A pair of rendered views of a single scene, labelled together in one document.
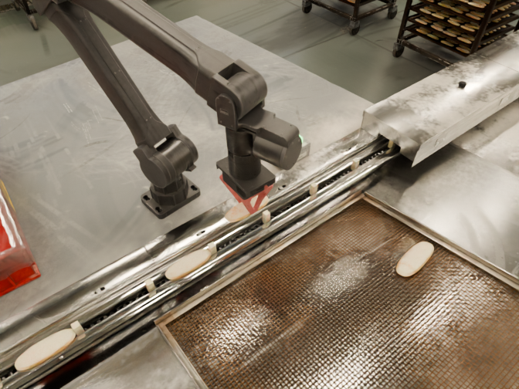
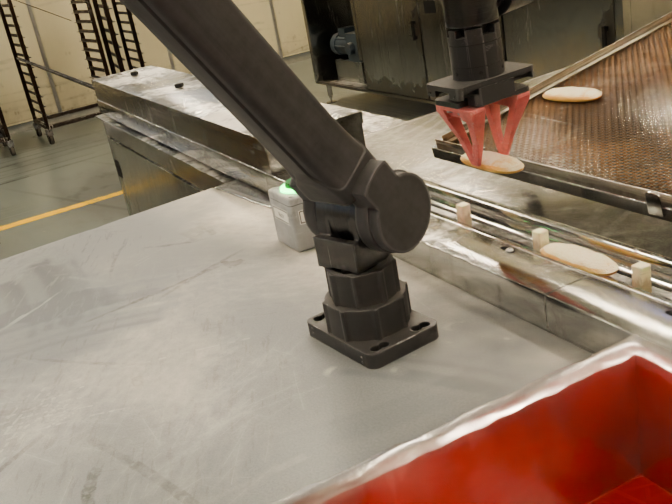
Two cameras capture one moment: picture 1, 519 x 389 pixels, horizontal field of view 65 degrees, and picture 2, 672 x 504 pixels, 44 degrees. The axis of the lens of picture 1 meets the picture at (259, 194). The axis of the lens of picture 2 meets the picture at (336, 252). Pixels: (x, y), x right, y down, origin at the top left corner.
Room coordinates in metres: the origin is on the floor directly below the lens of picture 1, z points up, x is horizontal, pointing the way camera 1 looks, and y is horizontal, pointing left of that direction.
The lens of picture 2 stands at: (0.51, 0.95, 1.21)
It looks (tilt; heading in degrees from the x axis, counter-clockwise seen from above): 21 degrees down; 283
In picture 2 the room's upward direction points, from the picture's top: 11 degrees counter-clockwise
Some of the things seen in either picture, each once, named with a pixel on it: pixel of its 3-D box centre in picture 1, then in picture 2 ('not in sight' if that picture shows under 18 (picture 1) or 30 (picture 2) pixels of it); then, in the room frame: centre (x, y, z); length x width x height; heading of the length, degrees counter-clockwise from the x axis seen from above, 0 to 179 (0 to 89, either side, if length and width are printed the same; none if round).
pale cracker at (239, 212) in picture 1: (247, 207); (490, 159); (0.54, 0.02, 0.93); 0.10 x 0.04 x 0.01; 127
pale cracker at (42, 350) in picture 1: (45, 348); not in sight; (0.29, 0.36, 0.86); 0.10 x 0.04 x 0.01; 128
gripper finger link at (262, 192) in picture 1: (248, 191); (489, 119); (0.53, 0.02, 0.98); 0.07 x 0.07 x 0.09; 37
